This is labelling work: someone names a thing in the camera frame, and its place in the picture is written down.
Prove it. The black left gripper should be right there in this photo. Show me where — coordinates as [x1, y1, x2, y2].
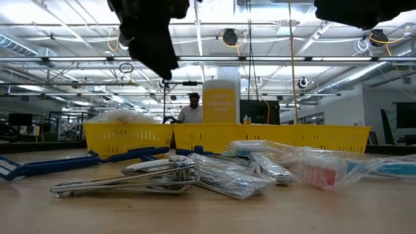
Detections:
[107, 0, 190, 81]

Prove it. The clear bag of cotton pads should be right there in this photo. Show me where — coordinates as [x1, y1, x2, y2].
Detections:
[123, 110, 157, 125]
[86, 109, 131, 125]

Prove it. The blue disposable razor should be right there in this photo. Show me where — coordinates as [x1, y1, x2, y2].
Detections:
[86, 146, 170, 164]
[0, 155, 101, 182]
[175, 146, 217, 157]

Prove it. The green toothbrush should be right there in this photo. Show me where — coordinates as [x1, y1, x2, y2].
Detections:
[222, 148, 257, 157]

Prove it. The bare silver nail clipper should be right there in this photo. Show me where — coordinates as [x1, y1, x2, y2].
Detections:
[49, 155, 200, 199]

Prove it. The long ceiling light strip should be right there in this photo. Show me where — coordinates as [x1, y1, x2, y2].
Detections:
[0, 55, 416, 63]

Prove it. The person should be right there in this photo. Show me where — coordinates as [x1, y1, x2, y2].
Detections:
[177, 92, 203, 125]

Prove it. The white yellow wipes canister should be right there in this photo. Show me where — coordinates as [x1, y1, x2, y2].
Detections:
[201, 79, 238, 125]

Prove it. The black leaning panel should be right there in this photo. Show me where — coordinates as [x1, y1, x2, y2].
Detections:
[380, 109, 396, 146]

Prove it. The yellow hanging cable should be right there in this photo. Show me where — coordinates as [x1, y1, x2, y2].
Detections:
[287, 0, 299, 125]

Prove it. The black hanging cable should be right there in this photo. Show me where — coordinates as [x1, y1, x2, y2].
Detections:
[246, 0, 261, 102]

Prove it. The black wall screen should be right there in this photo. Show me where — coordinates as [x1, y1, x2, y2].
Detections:
[395, 102, 416, 129]

